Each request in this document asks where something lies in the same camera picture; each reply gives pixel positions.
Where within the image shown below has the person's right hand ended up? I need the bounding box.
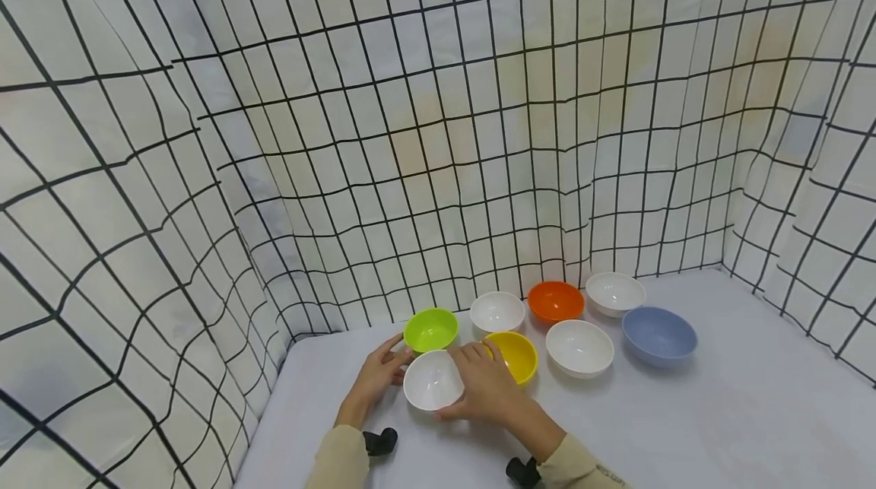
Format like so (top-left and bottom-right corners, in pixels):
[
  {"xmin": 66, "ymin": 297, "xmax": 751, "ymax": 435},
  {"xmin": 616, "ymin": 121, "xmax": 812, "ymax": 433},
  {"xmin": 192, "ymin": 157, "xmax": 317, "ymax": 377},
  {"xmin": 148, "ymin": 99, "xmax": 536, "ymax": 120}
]
[{"xmin": 434, "ymin": 340, "xmax": 541, "ymax": 435}]

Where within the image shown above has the person's left hand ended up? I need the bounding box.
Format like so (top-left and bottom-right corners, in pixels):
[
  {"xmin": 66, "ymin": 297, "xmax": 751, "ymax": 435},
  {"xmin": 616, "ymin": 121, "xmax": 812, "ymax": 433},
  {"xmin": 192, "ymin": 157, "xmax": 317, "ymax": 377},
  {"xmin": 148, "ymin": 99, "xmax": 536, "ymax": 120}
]
[{"xmin": 335, "ymin": 332, "xmax": 416, "ymax": 430}]

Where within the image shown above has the white plastic bowl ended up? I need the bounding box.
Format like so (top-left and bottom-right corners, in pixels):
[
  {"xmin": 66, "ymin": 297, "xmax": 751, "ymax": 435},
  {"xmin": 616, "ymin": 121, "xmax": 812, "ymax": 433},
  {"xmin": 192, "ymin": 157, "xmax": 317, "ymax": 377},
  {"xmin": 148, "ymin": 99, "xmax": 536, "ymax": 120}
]
[
  {"xmin": 469, "ymin": 291, "xmax": 527, "ymax": 334},
  {"xmin": 585, "ymin": 271, "xmax": 646, "ymax": 318},
  {"xmin": 403, "ymin": 349, "xmax": 466, "ymax": 412},
  {"xmin": 545, "ymin": 319, "xmax": 616, "ymax": 379}
]

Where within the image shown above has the person's left forearm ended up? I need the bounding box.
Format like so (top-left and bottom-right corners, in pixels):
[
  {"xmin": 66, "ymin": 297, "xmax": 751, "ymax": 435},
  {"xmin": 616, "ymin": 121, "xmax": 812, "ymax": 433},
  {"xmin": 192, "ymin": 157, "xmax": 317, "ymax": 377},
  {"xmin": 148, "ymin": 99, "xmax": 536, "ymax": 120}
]
[{"xmin": 304, "ymin": 418, "xmax": 371, "ymax": 489}]

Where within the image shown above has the person's right forearm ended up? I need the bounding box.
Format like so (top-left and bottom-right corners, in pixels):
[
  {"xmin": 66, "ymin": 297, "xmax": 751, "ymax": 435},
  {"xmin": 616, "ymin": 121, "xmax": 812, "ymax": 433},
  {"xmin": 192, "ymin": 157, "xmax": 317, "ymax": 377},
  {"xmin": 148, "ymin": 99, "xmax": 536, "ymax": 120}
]
[{"xmin": 507, "ymin": 402, "xmax": 632, "ymax": 489}]

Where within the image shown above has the yellow plastic bowl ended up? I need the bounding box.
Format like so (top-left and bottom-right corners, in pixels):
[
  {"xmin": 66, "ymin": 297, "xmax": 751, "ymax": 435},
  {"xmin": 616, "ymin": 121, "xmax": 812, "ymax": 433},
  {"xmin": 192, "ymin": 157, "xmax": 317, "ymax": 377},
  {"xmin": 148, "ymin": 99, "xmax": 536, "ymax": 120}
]
[{"xmin": 483, "ymin": 331, "xmax": 540, "ymax": 386}]

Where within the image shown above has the green plastic bowl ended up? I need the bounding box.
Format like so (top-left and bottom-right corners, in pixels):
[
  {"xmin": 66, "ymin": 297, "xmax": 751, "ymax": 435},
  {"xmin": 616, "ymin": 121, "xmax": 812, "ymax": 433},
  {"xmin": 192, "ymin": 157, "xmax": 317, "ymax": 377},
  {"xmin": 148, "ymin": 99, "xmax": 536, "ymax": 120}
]
[{"xmin": 403, "ymin": 308, "xmax": 460, "ymax": 354}]

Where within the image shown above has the black wrist band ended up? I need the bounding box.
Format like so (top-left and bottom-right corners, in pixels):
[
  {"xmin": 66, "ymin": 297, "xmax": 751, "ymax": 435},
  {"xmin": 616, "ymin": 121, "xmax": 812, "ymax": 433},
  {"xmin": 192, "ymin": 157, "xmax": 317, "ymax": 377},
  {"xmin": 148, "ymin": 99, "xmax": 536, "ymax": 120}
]
[
  {"xmin": 506, "ymin": 456, "xmax": 542, "ymax": 488},
  {"xmin": 362, "ymin": 427, "xmax": 399, "ymax": 458}
]

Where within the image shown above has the orange plastic bowl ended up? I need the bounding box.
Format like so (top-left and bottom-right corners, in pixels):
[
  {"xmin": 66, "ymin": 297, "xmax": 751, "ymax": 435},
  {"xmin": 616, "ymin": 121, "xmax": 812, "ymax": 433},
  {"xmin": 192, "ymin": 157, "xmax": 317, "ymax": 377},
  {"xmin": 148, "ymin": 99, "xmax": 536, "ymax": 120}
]
[{"xmin": 527, "ymin": 280, "xmax": 586, "ymax": 323}]

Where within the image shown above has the blue plastic bowl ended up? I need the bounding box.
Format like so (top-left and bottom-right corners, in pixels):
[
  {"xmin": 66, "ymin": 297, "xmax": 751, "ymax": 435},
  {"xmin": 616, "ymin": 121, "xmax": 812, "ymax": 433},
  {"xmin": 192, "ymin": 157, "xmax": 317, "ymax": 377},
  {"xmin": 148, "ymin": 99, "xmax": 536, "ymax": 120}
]
[{"xmin": 621, "ymin": 306, "xmax": 698, "ymax": 367}]

